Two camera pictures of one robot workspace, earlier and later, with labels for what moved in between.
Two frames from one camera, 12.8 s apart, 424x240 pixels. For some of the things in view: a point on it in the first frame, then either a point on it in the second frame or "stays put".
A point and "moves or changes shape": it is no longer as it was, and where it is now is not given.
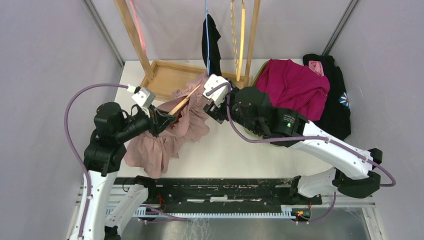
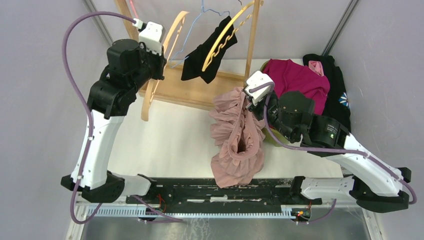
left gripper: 160,120 -> 160,60
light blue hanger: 208,58 -> 202,12
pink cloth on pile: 316,67 stays put
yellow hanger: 181,105 -> 150,93
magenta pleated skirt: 290,85 stays put
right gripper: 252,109 -> 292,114
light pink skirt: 150,155 -> 237,132
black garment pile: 336,118 stays put
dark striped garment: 214,56 moves or changes shape
